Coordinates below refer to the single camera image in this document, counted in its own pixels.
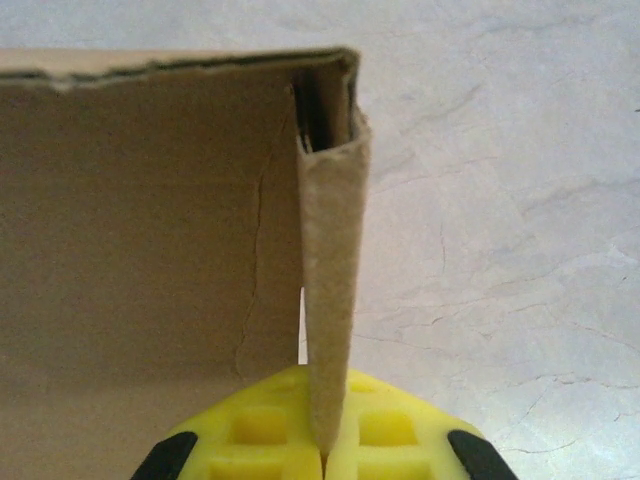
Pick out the brown cardboard box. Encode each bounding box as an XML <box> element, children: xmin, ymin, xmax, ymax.
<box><xmin>0</xmin><ymin>45</ymin><xmax>376</xmax><ymax>480</ymax></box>

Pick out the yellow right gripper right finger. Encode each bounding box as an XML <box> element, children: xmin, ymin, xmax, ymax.
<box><xmin>323</xmin><ymin>368</ymin><xmax>522</xmax><ymax>480</ymax></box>

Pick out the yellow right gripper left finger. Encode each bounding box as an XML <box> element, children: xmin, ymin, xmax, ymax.
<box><xmin>129</xmin><ymin>366</ymin><xmax>322</xmax><ymax>480</ymax></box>

